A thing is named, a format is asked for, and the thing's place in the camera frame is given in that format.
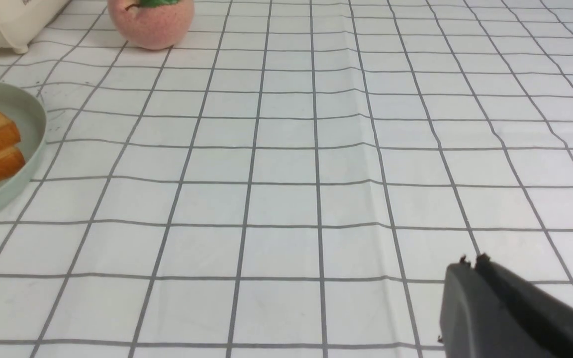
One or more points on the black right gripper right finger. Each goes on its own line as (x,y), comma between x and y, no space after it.
(545,319)

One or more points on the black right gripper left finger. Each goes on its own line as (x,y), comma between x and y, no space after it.
(474,323)

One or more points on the pink peach with leaf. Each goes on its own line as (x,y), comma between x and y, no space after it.
(151,24)

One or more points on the light green plate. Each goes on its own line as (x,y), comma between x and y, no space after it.
(29,115)

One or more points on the cream white toaster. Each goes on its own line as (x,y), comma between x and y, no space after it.
(22,20)

